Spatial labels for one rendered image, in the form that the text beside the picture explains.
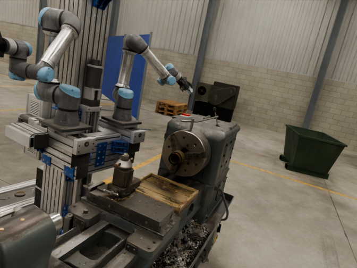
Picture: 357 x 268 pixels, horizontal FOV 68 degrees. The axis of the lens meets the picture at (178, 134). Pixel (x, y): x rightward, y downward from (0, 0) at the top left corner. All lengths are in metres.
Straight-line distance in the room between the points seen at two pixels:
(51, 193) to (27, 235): 1.46
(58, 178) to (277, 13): 10.91
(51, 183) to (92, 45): 1.06
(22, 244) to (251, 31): 11.58
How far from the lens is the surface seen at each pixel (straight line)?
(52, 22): 1.73
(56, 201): 2.23
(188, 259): 1.71
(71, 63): 1.93
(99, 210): 1.34
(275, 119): 11.58
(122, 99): 2.02
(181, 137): 1.75
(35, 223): 0.84
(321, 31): 11.85
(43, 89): 1.76
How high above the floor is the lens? 1.60
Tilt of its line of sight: 13 degrees down
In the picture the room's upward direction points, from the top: 11 degrees clockwise
